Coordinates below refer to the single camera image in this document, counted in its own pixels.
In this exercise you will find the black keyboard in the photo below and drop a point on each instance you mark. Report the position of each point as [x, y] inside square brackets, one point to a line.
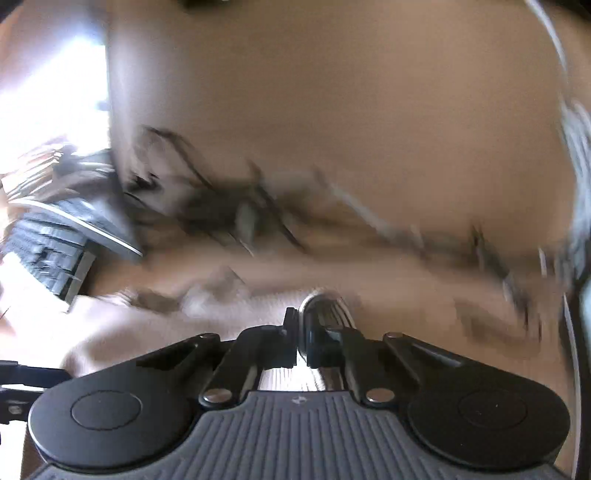
[55, 240]

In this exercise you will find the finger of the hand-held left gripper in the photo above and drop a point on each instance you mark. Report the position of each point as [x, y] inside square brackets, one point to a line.
[32, 371]

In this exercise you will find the beige striped garment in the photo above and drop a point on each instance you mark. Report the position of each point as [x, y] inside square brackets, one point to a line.
[340, 307]

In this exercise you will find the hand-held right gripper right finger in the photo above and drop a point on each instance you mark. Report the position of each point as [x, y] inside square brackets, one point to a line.
[323, 344]

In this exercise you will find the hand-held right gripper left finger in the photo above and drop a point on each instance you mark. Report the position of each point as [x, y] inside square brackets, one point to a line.
[258, 350]

